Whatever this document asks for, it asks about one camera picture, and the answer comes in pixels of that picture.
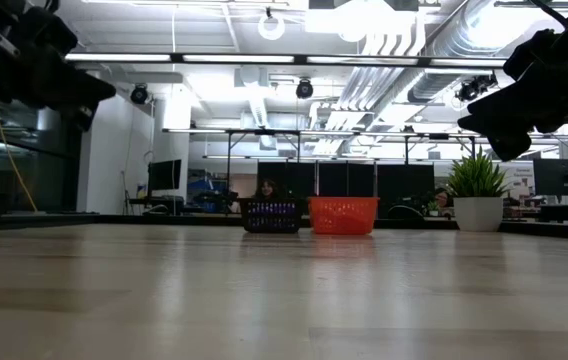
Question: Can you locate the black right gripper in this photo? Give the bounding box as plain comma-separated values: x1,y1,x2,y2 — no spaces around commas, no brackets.
457,29,568,162

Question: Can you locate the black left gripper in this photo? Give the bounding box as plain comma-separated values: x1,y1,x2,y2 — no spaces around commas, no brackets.
13,9,117,132

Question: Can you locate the black ceiling-mounted device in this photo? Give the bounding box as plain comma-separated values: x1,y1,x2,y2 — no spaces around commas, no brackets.
453,72,499,104

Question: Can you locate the black hanging spotlight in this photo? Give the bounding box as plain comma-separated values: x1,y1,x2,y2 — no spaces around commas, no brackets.
295,78,315,100
130,83,150,106

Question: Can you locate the white poster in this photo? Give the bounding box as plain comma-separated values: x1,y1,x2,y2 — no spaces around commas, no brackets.
508,162,536,201

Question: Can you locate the black monitor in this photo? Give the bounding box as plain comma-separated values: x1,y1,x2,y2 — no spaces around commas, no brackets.
147,158,183,192
532,158,568,197

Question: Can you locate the green plant in white pot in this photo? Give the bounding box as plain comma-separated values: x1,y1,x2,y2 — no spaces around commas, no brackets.
446,149,511,233

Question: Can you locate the person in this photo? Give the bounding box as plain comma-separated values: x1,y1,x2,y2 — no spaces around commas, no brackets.
253,178,281,200
432,187,453,209

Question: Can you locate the black partition panel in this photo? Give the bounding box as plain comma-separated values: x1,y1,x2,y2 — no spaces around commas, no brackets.
257,162,317,200
377,162,436,211
318,162,377,198

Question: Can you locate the black background desk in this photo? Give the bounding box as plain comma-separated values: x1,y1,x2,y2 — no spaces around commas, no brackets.
126,196,188,217

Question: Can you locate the blue equipment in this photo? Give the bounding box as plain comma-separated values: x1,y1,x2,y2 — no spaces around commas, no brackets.
187,172,239,214

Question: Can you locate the orange plastic basket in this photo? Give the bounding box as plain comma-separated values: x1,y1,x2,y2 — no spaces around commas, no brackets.
307,196,380,236

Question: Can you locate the black plastic basket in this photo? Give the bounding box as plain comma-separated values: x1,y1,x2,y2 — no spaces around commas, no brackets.
237,197,303,235

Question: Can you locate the silver ventilation duct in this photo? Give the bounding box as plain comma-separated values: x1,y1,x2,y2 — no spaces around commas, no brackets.
406,0,508,104

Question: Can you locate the yellow cable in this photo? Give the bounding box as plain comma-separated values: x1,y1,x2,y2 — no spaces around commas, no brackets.
0,97,39,214

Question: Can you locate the black aluminium rig frame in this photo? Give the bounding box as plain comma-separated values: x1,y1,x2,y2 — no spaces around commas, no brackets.
0,212,568,242

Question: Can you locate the black background rig frame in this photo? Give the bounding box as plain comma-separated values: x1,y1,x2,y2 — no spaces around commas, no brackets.
162,127,480,201

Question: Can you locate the white ring light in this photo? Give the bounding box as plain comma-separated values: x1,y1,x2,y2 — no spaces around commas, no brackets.
257,12,286,42

